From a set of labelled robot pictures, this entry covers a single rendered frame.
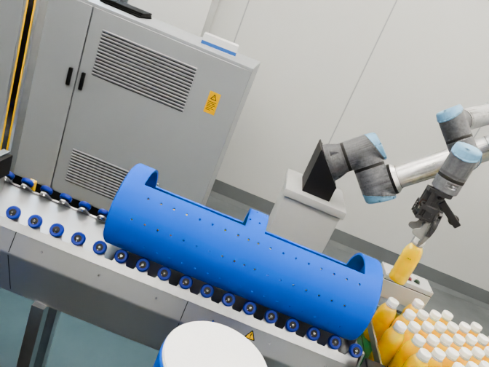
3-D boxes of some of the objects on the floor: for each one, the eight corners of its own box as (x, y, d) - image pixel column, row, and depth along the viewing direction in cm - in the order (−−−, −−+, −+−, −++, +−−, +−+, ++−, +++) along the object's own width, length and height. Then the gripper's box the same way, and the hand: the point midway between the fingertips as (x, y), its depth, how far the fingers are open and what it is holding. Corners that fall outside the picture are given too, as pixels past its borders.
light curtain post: (-26, 313, 224) (41, -47, 162) (-15, 318, 224) (57, -40, 162) (-35, 321, 218) (31, -49, 156) (-23, 325, 218) (47, -42, 157)
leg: (8, 413, 187) (38, 295, 164) (21, 418, 187) (52, 301, 164) (-1, 424, 182) (28, 304, 159) (13, 429, 182) (44, 311, 159)
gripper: (425, 179, 159) (396, 229, 167) (434, 191, 149) (402, 244, 156) (447, 188, 159) (418, 238, 167) (458, 201, 149) (425, 253, 156)
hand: (419, 241), depth 161 cm, fingers closed on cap, 4 cm apart
